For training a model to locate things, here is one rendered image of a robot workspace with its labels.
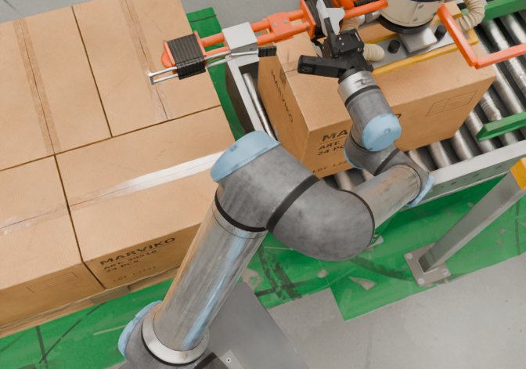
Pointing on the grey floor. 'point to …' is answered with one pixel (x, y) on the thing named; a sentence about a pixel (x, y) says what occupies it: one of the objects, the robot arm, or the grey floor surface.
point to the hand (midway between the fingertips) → (311, 17)
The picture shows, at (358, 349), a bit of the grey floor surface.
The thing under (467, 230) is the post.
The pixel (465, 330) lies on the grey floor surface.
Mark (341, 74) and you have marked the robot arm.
